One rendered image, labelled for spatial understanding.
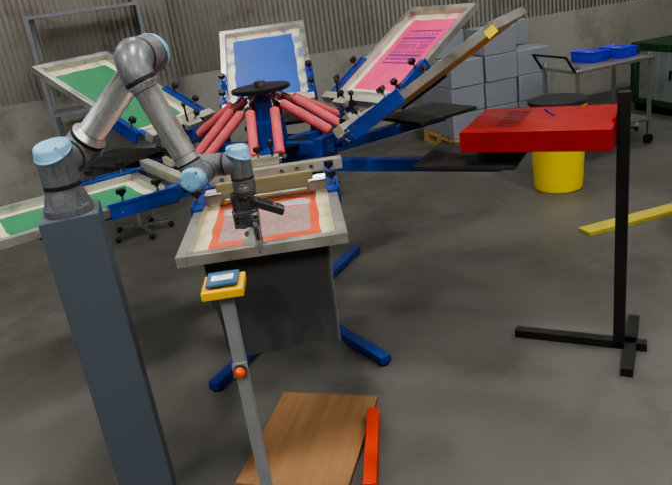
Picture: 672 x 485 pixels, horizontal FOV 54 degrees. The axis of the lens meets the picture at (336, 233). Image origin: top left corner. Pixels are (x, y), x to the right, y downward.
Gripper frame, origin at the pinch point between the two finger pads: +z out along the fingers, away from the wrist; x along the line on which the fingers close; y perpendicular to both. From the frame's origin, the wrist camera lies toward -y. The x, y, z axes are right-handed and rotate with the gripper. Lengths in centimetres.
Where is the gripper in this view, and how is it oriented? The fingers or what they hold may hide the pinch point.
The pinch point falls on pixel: (261, 246)
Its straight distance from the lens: 224.8
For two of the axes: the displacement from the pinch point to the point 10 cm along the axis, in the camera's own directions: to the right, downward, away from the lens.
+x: 0.7, 3.5, -9.4
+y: -9.9, 1.5, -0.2
